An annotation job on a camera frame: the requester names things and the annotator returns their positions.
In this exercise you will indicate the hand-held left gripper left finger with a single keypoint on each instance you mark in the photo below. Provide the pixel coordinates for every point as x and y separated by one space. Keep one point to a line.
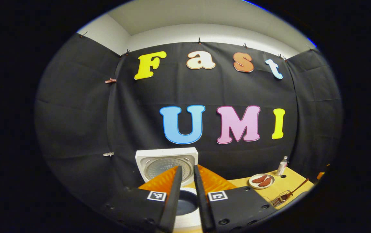
174 200

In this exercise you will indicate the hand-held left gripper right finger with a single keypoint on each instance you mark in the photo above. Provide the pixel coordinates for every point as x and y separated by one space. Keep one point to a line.
200 200

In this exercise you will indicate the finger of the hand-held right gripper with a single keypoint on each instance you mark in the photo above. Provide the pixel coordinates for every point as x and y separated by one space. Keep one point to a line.
320 175

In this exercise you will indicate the brown wooden spoon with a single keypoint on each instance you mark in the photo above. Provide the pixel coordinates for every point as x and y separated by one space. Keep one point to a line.
297 188

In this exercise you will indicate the white rice cooker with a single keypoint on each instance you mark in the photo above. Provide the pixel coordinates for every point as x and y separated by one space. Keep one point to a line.
146 155

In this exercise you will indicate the small pink label bottle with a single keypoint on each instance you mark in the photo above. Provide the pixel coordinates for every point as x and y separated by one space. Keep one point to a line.
281 166

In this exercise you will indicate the white round plate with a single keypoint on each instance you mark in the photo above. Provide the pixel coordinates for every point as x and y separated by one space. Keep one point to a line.
253 186

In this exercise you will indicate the red meat piece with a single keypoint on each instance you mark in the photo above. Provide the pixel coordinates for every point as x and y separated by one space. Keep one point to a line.
259 178
265 182

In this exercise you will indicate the silver cloth clip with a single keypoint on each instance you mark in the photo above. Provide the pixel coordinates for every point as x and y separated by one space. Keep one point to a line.
108 154

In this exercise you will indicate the black backdrop cloth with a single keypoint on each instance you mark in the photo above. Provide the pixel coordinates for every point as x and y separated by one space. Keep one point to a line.
75 113

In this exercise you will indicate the pink cloth clip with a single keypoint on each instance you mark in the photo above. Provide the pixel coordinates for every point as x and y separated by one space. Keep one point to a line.
110 80

